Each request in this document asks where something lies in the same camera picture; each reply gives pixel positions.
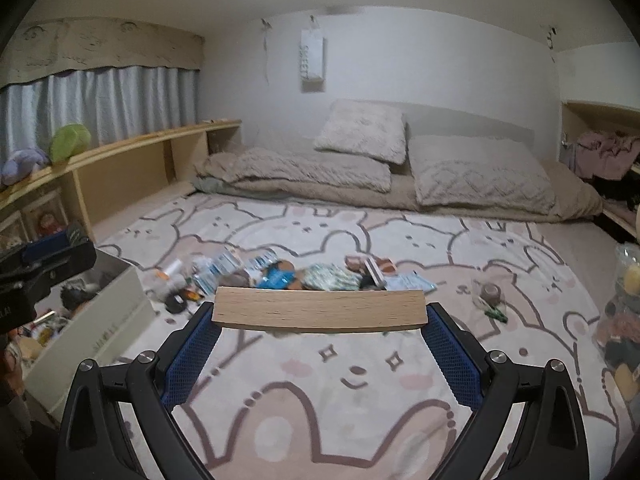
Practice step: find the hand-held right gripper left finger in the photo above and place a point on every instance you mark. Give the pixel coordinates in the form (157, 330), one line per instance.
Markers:
(192, 355)

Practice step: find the pink clothes pile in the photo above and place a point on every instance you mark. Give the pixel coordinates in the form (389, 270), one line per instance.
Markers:
(607, 152)

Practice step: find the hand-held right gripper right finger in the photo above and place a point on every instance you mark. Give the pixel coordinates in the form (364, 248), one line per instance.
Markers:
(452, 355)

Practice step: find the wooden wall niche shelf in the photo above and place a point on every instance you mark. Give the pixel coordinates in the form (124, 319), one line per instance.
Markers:
(570, 115)

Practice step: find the clear bag of goods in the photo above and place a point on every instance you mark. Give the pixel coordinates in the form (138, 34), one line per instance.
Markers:
(622, 310)

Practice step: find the beige quilted blanket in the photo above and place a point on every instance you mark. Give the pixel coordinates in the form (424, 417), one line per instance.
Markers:
(300, 170)

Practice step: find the small fluffy beige pillow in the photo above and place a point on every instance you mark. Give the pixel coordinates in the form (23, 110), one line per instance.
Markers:
(360, 130)

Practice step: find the small brown box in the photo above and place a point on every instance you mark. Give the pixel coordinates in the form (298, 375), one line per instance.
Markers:
(355, 263)

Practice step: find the white storage box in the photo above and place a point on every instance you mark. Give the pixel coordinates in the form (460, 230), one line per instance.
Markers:
(100, 331)

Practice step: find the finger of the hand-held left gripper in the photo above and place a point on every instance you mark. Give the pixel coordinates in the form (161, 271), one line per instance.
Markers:
(65, 267)
(45, 251)

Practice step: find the black wall hook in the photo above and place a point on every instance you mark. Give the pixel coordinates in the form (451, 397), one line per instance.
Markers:
(551, 37)

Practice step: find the beige printed valance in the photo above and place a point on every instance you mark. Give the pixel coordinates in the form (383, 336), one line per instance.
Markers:
(110, 45)

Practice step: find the small white card stack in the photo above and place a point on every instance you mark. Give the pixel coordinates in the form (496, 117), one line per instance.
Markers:
(374, 271)

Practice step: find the large knitted beige pillow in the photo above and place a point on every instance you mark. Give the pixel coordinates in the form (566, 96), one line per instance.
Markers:
(480, 175)

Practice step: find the patterned fabric pouch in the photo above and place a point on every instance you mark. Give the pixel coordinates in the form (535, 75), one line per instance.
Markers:
(330, 277)

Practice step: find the light wooden block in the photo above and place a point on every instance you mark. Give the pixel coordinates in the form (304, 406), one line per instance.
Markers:
(320, 310)

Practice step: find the beige headboard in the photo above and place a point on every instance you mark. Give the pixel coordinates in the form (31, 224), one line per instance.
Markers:
(475, 120)

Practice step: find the printed bunny blanket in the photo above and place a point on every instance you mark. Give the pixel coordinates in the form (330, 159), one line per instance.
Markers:
(530, 260)

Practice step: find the white hanging paper bag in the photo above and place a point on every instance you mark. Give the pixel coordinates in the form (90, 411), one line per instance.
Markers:
(312, 55)

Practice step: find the purple plush toy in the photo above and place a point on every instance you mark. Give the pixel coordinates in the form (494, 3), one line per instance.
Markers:
(22, 166)

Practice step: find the long wooden shelf unit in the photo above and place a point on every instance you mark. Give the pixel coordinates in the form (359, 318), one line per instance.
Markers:
(130, 140)

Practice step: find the brown tape roll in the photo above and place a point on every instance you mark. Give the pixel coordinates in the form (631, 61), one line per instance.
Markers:
(490, 294)

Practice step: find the red doll in box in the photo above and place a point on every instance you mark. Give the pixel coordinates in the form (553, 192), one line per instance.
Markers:
(47, 221)

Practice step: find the green plush toy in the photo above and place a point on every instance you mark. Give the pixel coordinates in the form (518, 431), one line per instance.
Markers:
(70, 142)

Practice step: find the green clip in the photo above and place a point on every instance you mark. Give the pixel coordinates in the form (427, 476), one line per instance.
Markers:
(496, 314)

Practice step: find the tan duvet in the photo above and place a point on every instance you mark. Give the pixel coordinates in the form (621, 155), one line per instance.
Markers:
(575, 190)

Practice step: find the blue snack packet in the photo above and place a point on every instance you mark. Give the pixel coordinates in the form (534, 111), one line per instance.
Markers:
(280, 278)

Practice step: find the grey curtain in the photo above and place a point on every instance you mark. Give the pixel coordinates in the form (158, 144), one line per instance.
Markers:
(125, 110)

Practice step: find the blue white tissue packet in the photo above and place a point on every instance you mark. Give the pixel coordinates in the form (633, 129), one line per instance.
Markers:
(410, 282)

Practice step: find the dark small packet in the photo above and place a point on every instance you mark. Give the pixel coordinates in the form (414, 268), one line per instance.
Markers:
(79, 234)

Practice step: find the white blue wipes packet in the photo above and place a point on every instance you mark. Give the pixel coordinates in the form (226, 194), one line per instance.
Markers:
(220, 265)
(262, 259)

